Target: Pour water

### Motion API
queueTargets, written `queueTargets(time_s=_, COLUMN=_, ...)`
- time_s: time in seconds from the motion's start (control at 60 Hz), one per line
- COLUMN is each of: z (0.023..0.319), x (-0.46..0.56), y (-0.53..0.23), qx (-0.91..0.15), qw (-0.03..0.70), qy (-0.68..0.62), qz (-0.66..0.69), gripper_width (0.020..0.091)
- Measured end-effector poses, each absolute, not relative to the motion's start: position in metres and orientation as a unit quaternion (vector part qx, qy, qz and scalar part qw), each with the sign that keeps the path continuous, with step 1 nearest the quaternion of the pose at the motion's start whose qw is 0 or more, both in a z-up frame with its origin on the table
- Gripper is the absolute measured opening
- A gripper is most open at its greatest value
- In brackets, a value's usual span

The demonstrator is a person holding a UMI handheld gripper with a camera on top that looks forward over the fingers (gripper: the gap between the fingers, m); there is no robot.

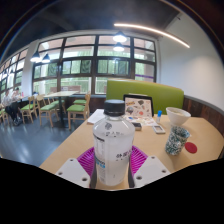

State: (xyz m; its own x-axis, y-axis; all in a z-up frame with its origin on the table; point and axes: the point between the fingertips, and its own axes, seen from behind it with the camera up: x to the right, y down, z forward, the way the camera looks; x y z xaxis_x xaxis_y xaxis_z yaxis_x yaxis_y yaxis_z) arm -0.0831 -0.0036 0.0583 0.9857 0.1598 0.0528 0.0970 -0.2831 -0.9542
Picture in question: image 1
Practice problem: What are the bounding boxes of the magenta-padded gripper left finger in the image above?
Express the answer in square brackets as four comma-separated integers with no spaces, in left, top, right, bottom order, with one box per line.
[54,145,98,190]

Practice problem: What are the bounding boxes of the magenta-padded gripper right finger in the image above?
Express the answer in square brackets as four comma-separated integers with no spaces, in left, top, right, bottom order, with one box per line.
[128,145,172,189]

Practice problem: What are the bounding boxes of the clear plastic water bottle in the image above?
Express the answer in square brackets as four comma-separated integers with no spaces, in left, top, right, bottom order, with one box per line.
[92,99,136,187]

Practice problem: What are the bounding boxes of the green speckled ceramic cup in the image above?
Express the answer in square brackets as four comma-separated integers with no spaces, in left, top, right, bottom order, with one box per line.
[164,125,191,156]

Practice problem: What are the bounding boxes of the small white device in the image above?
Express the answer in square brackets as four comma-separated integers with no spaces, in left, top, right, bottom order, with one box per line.
[152,124,166,135]

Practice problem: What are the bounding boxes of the flat round red coaster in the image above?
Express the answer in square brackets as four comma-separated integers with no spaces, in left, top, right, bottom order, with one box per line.
[184,141,198,154]

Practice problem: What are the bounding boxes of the small dark box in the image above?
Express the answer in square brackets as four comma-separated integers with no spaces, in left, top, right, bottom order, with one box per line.
[131,121,143,131]

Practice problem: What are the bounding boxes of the white sticker sheet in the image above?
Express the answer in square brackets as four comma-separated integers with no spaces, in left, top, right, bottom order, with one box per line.
[124,114,158,127]

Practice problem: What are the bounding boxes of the small blue-capped bottle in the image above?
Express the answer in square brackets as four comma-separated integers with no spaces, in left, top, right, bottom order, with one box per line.
[155,110,163,124]

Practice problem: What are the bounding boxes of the white paper sheets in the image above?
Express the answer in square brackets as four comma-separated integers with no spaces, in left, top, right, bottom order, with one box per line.
[87,108,106,125]

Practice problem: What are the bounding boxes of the white ceramic bowl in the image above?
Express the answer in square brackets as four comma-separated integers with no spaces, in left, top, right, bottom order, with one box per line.
[165,106,192,128]

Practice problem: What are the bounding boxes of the wooden chairs with green seats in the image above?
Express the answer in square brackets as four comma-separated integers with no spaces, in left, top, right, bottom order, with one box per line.
[0,93,92,129]

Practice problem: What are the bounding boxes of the black tablet with stickers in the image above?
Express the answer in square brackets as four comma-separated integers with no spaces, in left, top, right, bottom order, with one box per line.
[122,94,155,118]

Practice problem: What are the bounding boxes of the light wooden dining table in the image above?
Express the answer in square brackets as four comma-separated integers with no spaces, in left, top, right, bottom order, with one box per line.
[43,90,79,128]

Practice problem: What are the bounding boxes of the green upholstered bench backrest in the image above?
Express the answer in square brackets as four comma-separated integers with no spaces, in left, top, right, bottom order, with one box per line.
[105,78,185,116]

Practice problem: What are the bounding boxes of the person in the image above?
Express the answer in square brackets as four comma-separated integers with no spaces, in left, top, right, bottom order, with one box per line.
[0,87,24,126]

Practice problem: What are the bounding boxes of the long linear ceiling light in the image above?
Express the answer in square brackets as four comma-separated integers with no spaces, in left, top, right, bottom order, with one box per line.
[113,22,191,49]

